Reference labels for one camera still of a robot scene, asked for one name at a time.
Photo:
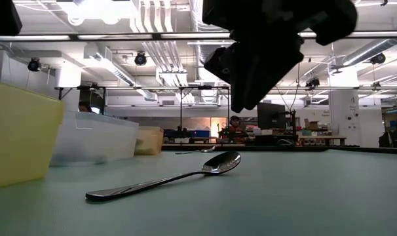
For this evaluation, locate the blue storage bins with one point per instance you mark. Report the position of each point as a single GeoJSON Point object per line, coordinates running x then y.
{"type": "Point", "coordinates": [198, 133]}

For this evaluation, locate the white ceiling pipes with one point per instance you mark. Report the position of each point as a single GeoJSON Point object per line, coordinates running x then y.
{"type": "Point", "coordinates": [162, 55]}

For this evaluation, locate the cardboard box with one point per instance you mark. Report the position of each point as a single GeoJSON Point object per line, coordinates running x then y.
{"type": "Point", "coordinates": [313, 125]}

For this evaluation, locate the person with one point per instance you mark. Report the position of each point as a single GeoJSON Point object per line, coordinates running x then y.
{"type": "Point", "coordinates": [236, 128]}
{"type": "Point", "coordinates": [84, 107]}

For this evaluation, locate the silver air duct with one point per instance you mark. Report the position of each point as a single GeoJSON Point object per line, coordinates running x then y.
{"type": "Point", "coordinates": [369, 52]}

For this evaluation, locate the yellow plastic bin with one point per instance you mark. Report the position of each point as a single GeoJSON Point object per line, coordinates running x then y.
{"type": "Point", "coordinates": [21, 137]}

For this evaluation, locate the long ceiling light strip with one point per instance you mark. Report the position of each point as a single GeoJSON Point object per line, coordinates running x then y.
{"type": "Point", "coordinates": [120, 36]}

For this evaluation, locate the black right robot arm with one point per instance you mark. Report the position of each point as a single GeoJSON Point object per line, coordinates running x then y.
{"type": "Point", "coordinates": [336, 19]}

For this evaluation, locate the orange plastic bin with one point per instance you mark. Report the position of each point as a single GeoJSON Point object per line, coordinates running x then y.
{"type": "Point", "coordinates": [149, 141]}

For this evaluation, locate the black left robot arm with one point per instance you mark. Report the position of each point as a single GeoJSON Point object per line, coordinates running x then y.
{"type": "Point", "coordinates": [3, 16]}

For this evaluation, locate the black monitor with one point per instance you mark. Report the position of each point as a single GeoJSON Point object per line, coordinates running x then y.
{"type": "Point", "coordinates": [270, 116]}

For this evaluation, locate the black spoon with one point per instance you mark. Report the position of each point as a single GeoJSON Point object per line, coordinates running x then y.
{"type": "Point", "coordinates": [207, 149]}

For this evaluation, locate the black ceiling spotlight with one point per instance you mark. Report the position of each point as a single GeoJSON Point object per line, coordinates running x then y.
{"type": "Point", "coordinates": [312, 82]}
{"type": "Point", "coordinates": [378, 58]}
{"type": "Point", "coordinates": [140, 59]}
{"type": "Point", "coordinates": [34, 65]}

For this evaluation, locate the background desk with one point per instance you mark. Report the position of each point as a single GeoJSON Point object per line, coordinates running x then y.
{"type": "Point", "coordinates": [323, 137]}

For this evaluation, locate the black overhead frame rig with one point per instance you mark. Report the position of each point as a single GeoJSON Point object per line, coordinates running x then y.
{"type": "Point", "coordinates": [181, 105]}

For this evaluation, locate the white column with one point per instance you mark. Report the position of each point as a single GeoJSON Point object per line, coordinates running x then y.
{"type": "Point", "coordinates": [344, 98]}

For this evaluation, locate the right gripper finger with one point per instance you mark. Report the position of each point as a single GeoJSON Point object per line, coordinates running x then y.
{"type": "Point", "coordinates": [221, 64]}
{"type": "Point", "coordinates": [260, 72]}

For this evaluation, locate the silver metal spoon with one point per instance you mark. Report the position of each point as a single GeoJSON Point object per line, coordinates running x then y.
{"type": "Point", "coordinates": [218, 164]}

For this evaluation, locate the green table mat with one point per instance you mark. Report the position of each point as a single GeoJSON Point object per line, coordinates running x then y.
{"type": "Point", "coordinates": [283, 190]}

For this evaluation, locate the clear plastic bin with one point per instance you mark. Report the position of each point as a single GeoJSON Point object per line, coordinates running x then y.
{"type": "Point", "coordinates": [93, 141]}

